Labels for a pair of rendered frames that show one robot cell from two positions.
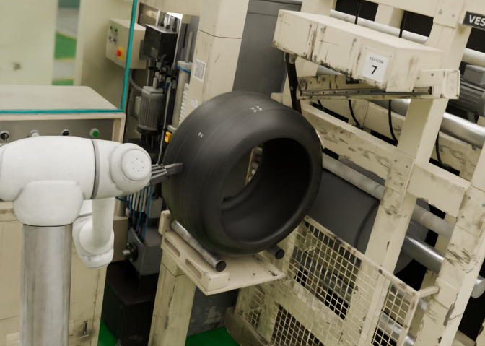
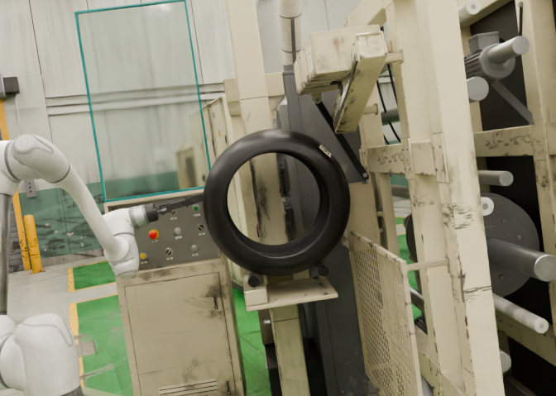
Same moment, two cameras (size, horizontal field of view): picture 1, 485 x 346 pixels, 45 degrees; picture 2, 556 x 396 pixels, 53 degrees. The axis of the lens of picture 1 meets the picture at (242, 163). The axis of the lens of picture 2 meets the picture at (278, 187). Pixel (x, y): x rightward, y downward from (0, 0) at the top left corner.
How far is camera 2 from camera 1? 1.54 m
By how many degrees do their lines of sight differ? 39
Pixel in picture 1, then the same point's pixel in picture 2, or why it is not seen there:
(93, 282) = (223, 341)
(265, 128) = (251, 145)
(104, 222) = (93, 224)
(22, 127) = not seen: hidden behind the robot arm
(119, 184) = (16, 158)
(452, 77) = (374, 39)
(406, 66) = (331, 47)
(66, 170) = not seen: outside the picture
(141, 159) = (26, 139)
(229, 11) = (246, 78)
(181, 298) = (288, 346)
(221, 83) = not seen: hidden behind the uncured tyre
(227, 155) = (220, 174)
